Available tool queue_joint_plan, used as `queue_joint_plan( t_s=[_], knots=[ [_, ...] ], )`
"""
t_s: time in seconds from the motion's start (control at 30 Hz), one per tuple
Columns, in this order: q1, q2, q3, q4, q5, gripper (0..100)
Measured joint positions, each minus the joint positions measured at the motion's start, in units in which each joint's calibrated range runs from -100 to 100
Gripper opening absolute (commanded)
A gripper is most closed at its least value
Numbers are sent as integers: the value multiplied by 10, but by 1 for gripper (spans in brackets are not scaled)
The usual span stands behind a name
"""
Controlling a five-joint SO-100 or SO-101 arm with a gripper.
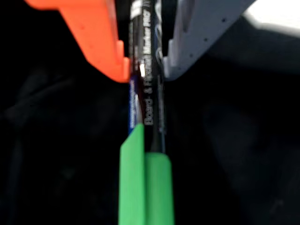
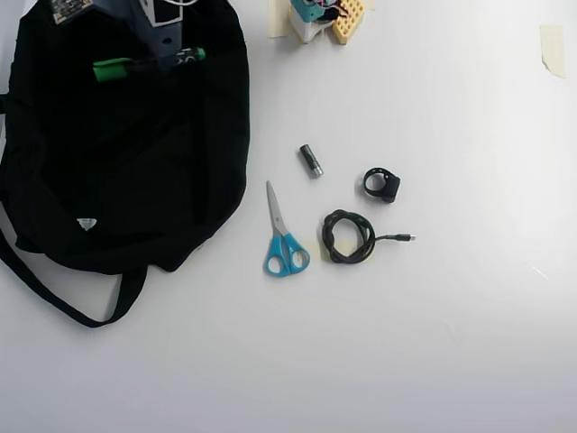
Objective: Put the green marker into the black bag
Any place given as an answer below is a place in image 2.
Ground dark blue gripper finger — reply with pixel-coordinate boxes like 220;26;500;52
156;30;183;72

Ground black ring strap clip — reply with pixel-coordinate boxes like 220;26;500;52
363;165;403;204

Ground coiled black USB cable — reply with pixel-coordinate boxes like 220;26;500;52
321;208;417;265

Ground long beige masking tape strip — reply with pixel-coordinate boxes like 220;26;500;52
268;0;292;39

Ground black fabric bag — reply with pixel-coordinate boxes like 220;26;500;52
0;0;252;329

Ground bare camera circuit board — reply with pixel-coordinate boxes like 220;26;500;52
50;0;95;25

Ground small black cylinder tube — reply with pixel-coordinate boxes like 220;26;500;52
298;143;325;180

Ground blue handled scissors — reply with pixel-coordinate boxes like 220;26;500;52
262;180;312;277

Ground green capped black marker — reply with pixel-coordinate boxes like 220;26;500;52
91;46;207;85

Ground torn beige masking tape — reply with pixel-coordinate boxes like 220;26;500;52
539;24;567;80

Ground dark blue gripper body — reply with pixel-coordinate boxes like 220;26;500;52
93;0;184;44

